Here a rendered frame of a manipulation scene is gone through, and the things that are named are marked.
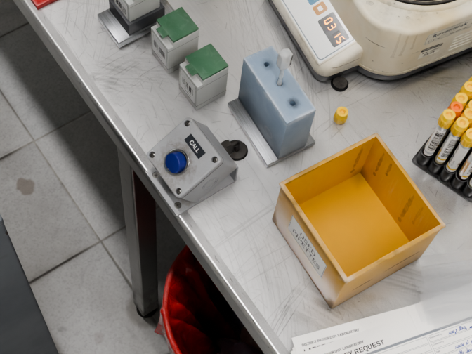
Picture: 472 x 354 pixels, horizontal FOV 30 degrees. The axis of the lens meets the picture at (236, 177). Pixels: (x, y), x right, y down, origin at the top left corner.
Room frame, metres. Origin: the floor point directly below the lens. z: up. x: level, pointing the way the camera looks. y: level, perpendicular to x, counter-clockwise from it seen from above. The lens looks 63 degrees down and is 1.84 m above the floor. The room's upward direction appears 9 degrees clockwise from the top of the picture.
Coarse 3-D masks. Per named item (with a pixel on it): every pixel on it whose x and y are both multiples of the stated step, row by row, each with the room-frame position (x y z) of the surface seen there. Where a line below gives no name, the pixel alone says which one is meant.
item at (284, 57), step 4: (284, 48) 0.57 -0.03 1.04; (288, 48) 0.57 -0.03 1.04; (280, 52) 0.56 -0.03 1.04; (284, 52) 0.56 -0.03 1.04; (288, 52) 0.56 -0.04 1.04; (280, 56) 0.56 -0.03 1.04; (284, 56) 0.56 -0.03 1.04; (288, 56) 0.56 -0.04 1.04; (292, 56) 0.56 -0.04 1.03; (280, 60) 0.56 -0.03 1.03; (284, 60) 0.55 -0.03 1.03; (288, 60) 0.56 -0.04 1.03; (280, 64) 0.56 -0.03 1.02; (284, 64) 0.55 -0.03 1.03; (288, 64) 0.56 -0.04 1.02; (280, 68) 0.55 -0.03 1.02; (284, 68) 0.56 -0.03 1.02
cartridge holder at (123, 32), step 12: (108, 12) 0.69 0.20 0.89; (120, 12) 0.67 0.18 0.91; (156, 12) 0.68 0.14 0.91; (168, 12) 0.70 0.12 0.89; (108, 24) 0.67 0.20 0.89; (120, 24) 0.67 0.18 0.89; (132, 24) 0.66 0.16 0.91; (144, 24) 0.67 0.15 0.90; (156, 24) 0.68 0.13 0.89; (120, 36) 0.65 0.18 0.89; (132, 36) 0.65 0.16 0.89
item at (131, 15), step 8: (120, 0) 0.67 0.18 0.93; (128, 0) 0.67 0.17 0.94; (136, 0) 0.67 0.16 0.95; (144, 0) 0.68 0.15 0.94; (152, 0) 0.68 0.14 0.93; (120, 8) 0.68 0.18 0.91; (128, 8) 0.66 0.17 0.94; (136, 8) 0.67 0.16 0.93; (144, 8) 0.68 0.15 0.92; (152, 8) 0.68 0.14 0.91; (128, 16) 0.66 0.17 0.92; (136, 16) 0.67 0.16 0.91
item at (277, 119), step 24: (264, 72) 0.57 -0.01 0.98; (288, 72) 0.58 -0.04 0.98; (240, 96) 0.58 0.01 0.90; (264, 96) 0.55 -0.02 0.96; (288, 96) 0.55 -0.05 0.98; (240, 120) 0.56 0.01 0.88; (264, 120) 0.54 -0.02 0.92; (288, 120) 0.51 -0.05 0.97; (312, 120) 0.53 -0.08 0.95; (264, 144) 0.53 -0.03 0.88; (288, 144) 0.52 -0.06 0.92; (312, 144) 0.54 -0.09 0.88
